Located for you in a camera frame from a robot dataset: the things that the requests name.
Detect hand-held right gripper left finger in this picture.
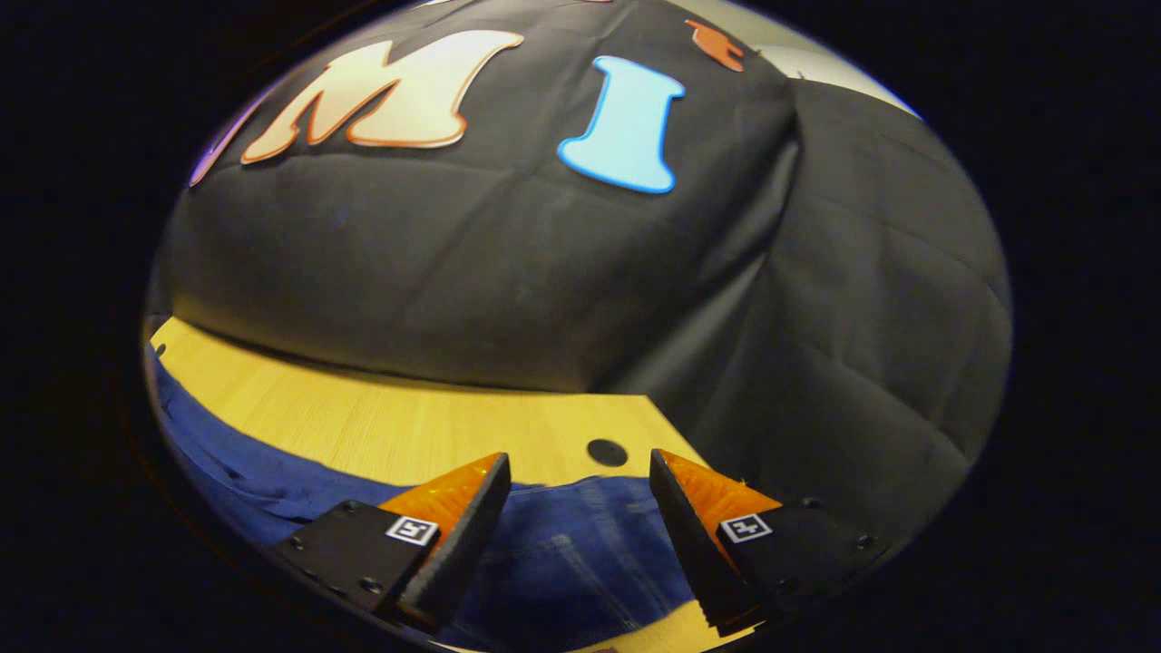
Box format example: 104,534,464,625
272,451,512,636

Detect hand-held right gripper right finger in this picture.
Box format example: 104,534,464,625
648,447,892,638

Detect blue jeans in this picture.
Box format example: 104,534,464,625
145,343,701,653

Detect black backdrop cloth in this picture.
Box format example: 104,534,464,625
150,0,1014,563

